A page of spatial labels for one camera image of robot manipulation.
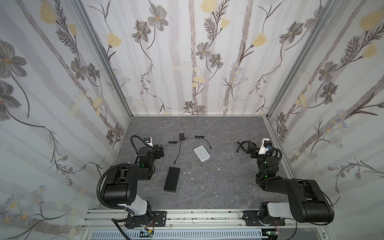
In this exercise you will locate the white slotted cable duct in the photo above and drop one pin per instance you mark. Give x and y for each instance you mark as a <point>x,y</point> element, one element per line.
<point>208,234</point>

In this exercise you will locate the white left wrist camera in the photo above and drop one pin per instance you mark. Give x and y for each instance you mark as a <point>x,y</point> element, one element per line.
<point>149,141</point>

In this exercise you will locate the black network switch box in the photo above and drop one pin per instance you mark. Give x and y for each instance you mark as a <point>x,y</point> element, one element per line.
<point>172,180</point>

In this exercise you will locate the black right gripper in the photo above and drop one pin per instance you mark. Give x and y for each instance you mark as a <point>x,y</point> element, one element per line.
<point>255,153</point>

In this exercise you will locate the white rectangular device box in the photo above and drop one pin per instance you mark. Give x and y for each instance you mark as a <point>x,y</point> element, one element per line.
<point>202,154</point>

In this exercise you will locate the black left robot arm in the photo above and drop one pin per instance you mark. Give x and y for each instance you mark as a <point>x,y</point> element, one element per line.
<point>117,188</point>

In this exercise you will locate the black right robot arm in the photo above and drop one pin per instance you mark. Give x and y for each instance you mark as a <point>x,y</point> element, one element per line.
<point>306,201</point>

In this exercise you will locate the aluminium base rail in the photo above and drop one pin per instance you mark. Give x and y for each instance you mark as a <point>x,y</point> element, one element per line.
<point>98,224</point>

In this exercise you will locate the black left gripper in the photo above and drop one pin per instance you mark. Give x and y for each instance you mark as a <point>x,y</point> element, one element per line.
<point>160,150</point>

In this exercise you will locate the black power adapter with cable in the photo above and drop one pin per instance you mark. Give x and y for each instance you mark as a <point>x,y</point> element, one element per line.
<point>175,142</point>

